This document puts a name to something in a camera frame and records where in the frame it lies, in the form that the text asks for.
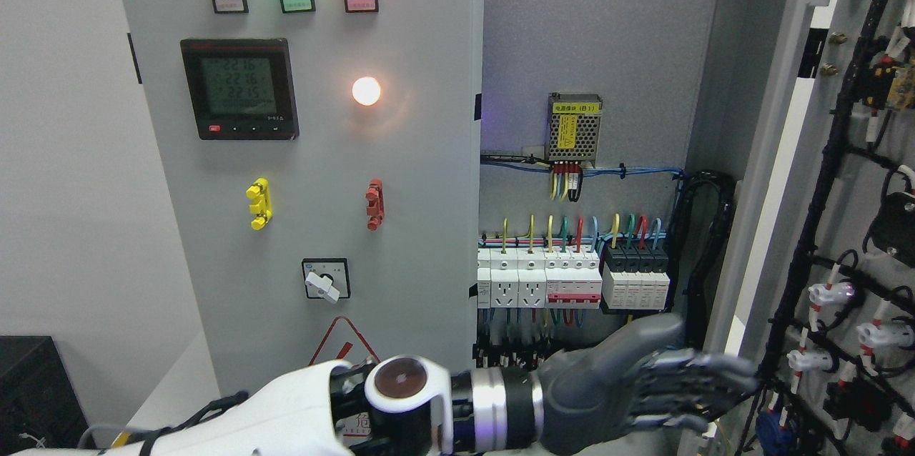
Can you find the yellow terminal connector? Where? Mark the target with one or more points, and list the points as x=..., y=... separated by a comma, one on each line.
x=260, y=203

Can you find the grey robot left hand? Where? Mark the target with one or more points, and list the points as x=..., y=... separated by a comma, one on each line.
x=636, y=381

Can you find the white socket breaker row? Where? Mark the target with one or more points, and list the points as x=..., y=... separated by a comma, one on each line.
x=538, y=278

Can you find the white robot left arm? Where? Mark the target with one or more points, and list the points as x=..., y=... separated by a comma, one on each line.
x=405, y=405

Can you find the white rotary selector switch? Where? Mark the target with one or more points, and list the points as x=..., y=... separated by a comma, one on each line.
x=326, y=278

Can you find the red electric hazard sticker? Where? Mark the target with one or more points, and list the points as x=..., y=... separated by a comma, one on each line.
x=343, y=341

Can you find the grey cabinet door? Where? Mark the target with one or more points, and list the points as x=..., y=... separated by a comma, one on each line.
x=411, y=278
x=810, y=108

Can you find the metal mesh power supply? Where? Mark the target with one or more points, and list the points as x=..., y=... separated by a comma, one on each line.
x=573, y=128

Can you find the black digital power meter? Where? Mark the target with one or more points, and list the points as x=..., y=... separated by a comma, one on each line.
x=241, y=89

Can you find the black surge protector block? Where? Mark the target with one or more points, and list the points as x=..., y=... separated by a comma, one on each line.
x=635, y=280

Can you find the white glowing indicator lamp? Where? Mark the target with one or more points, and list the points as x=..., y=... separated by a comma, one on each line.
x=366, y=91

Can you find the lower relay terminal row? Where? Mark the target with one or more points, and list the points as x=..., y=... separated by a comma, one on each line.
x=513, y=353

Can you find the black box at left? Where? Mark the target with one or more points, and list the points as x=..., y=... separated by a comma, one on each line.
x=38, y=403

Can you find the red terminal connector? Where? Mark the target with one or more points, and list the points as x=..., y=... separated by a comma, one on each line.
x=375, y=209

